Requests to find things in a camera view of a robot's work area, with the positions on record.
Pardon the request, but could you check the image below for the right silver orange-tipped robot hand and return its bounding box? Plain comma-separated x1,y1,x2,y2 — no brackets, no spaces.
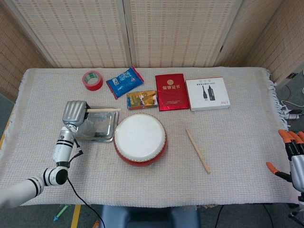
266,129,304,192

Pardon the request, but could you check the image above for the white cable product box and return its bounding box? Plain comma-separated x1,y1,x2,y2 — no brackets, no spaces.
185,77,230,112

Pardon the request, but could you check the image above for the left silver black-fingered robot hand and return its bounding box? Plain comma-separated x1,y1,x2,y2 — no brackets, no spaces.
61,101,89,126

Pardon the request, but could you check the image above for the red certificate booklet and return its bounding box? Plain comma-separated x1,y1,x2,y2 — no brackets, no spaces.
155,73,190,112

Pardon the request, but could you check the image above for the thin red cable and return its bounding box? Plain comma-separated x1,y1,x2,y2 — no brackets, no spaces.
284,84,293,104

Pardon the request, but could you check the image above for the rectangular metal tray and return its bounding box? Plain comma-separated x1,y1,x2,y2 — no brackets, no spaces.
63,105,119,143

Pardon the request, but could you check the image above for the wooden drumstick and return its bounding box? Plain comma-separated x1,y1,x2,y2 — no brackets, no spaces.
85,108,122,113
185,128,211,174

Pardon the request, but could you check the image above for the white woven tablecloth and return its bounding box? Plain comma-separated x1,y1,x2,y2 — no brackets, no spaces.
0,67,295,207

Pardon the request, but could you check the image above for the small yellow colourful box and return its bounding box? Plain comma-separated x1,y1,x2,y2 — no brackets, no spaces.
126,90,159,111

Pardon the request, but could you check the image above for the red drum with white skin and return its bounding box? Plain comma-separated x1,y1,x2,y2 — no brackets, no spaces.
113,113,168,168

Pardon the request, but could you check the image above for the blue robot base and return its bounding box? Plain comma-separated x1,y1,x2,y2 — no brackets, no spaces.
99,204,201,228

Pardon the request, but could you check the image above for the red tape roll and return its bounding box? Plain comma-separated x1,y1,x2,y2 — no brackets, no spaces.
82,70,104,91

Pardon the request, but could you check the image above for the bamboo folding screen panel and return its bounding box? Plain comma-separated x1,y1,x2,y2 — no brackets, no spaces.
247,0,304,90
122,0,245,68
0,4,52,100
4,0,133,69
213,0,289,67

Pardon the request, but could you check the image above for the green pen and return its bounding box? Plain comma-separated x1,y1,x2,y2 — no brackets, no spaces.
53,204,69,222

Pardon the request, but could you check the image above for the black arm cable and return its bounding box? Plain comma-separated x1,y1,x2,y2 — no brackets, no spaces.
67,141,105,228

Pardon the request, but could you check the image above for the blue snack packet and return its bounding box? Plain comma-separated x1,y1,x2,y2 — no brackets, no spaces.
105,66,145,100

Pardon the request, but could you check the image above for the white power strip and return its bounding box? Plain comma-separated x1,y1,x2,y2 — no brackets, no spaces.
284,109,301,120

